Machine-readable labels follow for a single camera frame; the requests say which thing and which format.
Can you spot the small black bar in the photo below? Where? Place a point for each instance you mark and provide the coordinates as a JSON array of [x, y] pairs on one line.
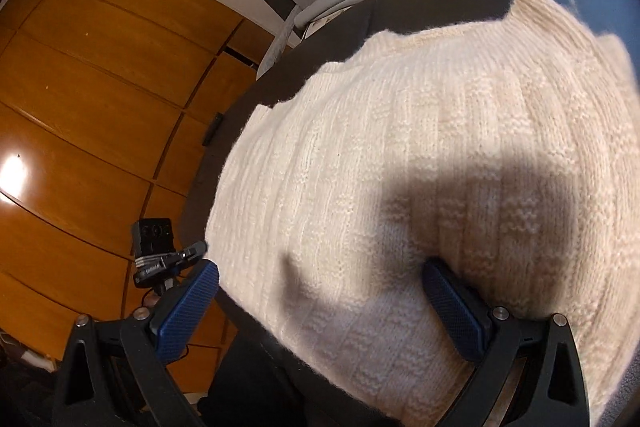
[[214, 127]]

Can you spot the white knit sweater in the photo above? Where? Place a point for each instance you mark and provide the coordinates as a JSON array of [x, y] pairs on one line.
[[400, 157]]

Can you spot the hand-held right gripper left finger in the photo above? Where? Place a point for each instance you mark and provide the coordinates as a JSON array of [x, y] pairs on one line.
[[185, 307]]

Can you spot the white paper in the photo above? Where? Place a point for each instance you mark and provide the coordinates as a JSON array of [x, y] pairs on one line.
[[312, 28]]

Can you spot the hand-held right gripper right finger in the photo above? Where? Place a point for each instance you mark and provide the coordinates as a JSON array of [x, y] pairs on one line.
[[455, 317]]

